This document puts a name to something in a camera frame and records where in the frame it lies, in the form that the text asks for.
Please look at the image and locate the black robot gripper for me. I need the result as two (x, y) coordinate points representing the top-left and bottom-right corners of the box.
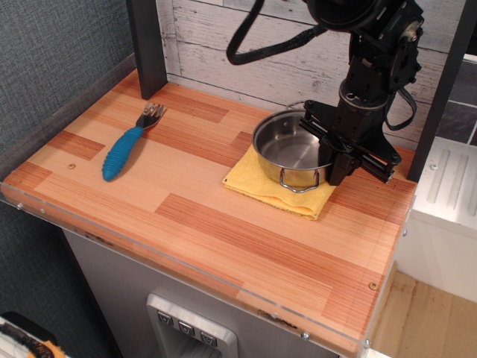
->
(300, 99), (401, 185)

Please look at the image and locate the silver steel pan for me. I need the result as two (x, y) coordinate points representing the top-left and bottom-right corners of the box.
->
(252, 107), (330, 193)

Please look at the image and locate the yellow rag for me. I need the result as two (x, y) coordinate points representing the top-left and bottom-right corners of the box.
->
(222, 145), (335, 220)

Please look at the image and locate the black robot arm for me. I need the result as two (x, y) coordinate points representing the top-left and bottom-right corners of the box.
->
(301, 1), (423, 186)

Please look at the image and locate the white toy sink unit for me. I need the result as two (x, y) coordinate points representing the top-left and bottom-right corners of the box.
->
(394, 54), (477, 303)

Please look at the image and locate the clear acrylic edge guard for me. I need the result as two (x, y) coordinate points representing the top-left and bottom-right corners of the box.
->
(2, 175), (416, 357)

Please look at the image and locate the silver dispenser panel with buttons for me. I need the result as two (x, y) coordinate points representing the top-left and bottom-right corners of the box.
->
(146, 294), (239, 357)

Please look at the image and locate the grey toy fridge cabinet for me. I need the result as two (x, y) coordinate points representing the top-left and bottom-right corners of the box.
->
(61, 227), (336, 358)

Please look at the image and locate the orange and black object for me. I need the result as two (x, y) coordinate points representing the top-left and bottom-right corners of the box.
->
(1, 323), (66, 358)

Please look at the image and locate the black braided cable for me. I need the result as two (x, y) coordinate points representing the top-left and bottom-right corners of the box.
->
(225, 0), (329, 66)

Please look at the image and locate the dark grey right post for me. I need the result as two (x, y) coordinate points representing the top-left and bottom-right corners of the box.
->
(407, 1), (476, 182)

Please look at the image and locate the dark grey post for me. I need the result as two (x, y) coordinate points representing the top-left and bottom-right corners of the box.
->
(126, 0), (168, 99)
(407, 1), (476, 182)

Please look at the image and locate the blue handled metal fork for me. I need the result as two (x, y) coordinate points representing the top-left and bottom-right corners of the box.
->
(101, 103), (165, 181)

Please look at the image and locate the dark grey left post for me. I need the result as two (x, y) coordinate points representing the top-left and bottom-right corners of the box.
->
(126, 0), (168, 99)

